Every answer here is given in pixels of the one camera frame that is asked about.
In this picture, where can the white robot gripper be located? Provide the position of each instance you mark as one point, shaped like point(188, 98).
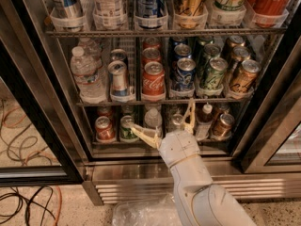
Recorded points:
point(179, 147)

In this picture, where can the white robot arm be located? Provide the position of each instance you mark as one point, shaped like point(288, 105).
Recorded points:
point(199, 201)

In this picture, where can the bottom shelf silver can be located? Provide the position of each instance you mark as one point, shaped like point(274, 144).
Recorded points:
point(175, 122)

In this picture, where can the bottom shelf water bottle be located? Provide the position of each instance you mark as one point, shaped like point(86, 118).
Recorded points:
point(153, 120)

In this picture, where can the bottom shelf juice bottle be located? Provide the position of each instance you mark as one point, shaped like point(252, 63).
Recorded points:
point(204, 119)

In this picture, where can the bottom shelf green can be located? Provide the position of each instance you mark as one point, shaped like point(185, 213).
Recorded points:
point(125, 132)

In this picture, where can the bottom shelf brown can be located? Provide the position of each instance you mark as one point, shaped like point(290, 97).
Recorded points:
point(223, 125)

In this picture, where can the front blue pepsi can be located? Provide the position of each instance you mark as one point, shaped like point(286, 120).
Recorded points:
point(184, 74)

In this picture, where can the blue pepsi can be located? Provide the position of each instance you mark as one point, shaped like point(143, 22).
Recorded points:
point(184, 74)
point(174, 41)
point(181, 51)

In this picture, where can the bottom shelf red can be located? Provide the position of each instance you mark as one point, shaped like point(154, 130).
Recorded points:
point(104, 128)

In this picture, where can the front green soda can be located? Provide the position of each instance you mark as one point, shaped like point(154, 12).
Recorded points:
point(214, 73)

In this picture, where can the green soda can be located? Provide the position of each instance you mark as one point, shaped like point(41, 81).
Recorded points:
point(209, 51)
point(201, 41)
point(214, 73)

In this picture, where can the stainless steel fridge base grille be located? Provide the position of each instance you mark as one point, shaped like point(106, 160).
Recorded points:
point(123, 181)

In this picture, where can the front silver red bull can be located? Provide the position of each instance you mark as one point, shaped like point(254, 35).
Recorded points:
point(118, 74)

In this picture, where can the silver red bull can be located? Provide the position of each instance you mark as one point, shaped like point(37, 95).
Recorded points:
point(119, 54)
point(118, 74)

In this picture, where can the front gold soda can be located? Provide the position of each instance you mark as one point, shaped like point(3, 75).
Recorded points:
point(244, 76)

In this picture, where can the gold soda can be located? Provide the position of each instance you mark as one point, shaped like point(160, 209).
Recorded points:
point(233, 41)
point(238, 54)
point(244, 76)

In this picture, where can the rear blue pepsi can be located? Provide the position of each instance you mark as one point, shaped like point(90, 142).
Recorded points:
point(174, 41)

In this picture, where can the rear silver red bull can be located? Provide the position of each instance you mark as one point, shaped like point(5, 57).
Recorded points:
point(119, 54)

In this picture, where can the rear green soda can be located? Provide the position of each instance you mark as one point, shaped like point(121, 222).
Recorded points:
point(201, 41)

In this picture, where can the right glass fridge door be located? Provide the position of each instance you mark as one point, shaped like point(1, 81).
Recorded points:
point(270, 139)

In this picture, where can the glass fridge door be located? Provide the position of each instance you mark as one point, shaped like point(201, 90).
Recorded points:
point(270, 139)
point(37, 74)

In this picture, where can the rear gold soda can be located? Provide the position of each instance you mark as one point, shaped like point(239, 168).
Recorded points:
point(233, 41)

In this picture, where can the top shelf gold can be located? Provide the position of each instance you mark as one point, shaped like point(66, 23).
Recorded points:
point(188, 12)

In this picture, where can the left glass fridge door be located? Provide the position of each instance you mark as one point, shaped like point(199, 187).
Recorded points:
point(37, 74)

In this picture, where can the top shelf red coke can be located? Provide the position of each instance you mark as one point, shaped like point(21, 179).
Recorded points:
point(267, 13)

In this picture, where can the clear plastic bag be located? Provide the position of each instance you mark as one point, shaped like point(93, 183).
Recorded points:
point(150, 212)

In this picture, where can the front clear water bottle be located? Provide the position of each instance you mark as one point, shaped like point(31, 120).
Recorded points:
point(87, 77)

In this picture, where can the clear water bottle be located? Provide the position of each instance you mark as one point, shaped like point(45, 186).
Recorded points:
point(91, 48)
point(87, 77)

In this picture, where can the rear clear water bottle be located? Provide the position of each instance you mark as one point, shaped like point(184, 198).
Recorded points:
point(91, 48)

